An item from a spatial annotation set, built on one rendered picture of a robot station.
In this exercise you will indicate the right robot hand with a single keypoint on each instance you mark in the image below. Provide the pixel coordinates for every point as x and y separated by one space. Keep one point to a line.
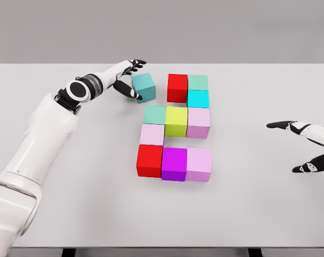
317 134

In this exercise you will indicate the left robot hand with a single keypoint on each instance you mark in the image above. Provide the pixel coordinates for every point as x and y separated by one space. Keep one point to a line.
119 70

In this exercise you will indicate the teal cube block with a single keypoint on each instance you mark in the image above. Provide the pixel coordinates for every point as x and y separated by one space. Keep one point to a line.
144 87

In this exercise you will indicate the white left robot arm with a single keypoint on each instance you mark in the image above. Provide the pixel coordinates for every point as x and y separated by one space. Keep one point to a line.
47 128

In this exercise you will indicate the mint green cube block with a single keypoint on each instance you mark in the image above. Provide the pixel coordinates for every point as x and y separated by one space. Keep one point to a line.
154 114
198 82

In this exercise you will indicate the red cube block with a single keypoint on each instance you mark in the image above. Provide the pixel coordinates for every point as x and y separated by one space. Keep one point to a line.
149 160
177 87

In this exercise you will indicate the pink cube block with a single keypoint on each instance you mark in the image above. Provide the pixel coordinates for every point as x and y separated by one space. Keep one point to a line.
199 123
199 164
152 134

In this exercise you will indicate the yellow-green cube block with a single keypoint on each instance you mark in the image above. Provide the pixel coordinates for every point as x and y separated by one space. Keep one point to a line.
176 121

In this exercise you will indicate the cyan cube block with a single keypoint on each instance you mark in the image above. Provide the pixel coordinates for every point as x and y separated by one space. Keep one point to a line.
198 99

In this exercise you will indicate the magenta cube block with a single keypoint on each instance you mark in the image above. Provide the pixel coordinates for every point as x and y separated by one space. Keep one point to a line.
174 163

